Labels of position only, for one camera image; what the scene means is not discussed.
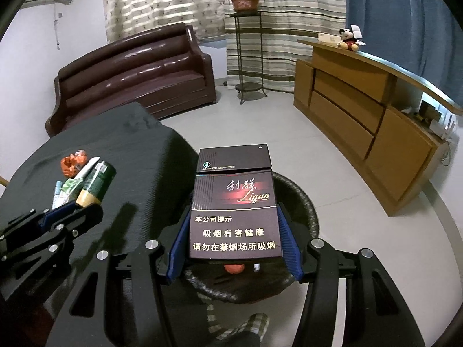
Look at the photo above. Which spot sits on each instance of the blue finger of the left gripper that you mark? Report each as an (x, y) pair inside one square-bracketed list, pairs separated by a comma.
[(57, 214)]

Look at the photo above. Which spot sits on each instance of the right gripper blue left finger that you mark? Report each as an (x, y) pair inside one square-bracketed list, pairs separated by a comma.
[(179, 252)]

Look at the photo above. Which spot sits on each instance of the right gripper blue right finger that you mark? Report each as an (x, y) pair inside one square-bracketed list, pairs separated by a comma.
[(290, 250)]

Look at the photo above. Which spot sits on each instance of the dark green yellow tube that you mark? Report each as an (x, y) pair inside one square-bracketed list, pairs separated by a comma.
[(96, 184)]

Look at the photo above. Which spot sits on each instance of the large red plastic bag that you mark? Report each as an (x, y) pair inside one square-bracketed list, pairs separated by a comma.
[(234, 268)]

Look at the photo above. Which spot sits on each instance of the black cigarette carton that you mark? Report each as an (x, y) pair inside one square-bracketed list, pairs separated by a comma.
[(234, 211)]

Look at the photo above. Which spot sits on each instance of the black woven trash basket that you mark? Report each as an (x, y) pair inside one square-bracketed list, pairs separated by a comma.
[(249, 286)]

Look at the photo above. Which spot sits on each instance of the light blue tube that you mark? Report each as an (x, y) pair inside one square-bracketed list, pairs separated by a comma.
[(56, 195)]

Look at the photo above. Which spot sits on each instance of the green white tissue packet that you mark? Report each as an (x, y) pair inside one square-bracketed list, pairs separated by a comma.
[(71, 190)]

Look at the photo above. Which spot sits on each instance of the small orange plastic bag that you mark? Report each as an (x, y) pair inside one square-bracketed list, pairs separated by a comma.
[(73, 163)]

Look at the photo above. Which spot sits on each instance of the wooden chair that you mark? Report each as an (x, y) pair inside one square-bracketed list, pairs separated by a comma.
[(3, 181)]

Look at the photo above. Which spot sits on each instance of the checkered slipper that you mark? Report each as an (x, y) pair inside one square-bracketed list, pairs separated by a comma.
[(249, 333)]

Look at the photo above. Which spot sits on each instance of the dark grey tablecloth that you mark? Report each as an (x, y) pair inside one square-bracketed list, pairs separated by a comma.
[(104, 199)]

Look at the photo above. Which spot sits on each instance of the wooden sideboard cabinet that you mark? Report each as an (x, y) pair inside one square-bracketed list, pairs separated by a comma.
[(365, 106)]

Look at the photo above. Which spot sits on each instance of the black metal plant stand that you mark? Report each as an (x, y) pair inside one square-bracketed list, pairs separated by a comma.
[(250, 54)]

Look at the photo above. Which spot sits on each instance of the dark brown leather sofa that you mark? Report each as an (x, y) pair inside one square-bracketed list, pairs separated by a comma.
[(162, 69)]

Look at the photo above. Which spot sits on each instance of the striped curtain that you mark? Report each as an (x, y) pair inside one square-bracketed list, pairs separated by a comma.
[(286, 23)]

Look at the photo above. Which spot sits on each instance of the beige box on cabinet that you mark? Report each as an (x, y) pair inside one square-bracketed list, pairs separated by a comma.
[(329, 39)]

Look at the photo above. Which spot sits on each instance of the mickey mouse plush toy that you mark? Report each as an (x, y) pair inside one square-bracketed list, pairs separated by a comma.
[(351, 38)]

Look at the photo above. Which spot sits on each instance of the beige patterned curtain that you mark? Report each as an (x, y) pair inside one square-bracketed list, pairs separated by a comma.
[(126, 17)]

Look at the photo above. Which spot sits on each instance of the blue curtain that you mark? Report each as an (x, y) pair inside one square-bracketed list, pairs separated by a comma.
[(421, 36)]

